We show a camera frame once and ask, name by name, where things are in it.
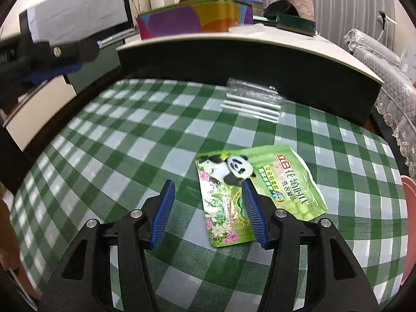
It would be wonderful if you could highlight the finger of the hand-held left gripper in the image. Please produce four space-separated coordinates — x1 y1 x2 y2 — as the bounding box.
24 38 102 83

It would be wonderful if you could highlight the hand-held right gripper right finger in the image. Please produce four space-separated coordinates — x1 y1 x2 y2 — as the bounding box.
241 179 381 312

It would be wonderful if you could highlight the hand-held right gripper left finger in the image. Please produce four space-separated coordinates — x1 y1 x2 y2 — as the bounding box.
38 179 176 312

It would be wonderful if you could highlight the green panda print pouch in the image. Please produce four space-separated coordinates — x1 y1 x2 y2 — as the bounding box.
196 145 328 248

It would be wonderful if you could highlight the pink round plate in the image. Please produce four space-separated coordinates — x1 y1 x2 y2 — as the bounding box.
399 175 416 287

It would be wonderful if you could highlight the covered television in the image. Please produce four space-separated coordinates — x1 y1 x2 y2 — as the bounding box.
19 0 134 48

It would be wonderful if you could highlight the green checked tablecloth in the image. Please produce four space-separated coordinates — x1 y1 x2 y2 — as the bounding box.
9 79 410 312

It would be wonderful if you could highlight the clear ribbed plastic packaging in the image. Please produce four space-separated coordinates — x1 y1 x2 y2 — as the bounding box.
220 77 284 124

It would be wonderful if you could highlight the multicoloured box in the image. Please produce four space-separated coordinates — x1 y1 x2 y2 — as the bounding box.
136 0 254 40

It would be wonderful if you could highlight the white top coffee table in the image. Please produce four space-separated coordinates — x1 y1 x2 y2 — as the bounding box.
116 26 385 126

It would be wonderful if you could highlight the grey covered sofa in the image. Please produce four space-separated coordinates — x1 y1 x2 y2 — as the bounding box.
344 29 416 170

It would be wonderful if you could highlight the black hat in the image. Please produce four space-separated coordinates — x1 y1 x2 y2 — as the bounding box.
263 0 300 20

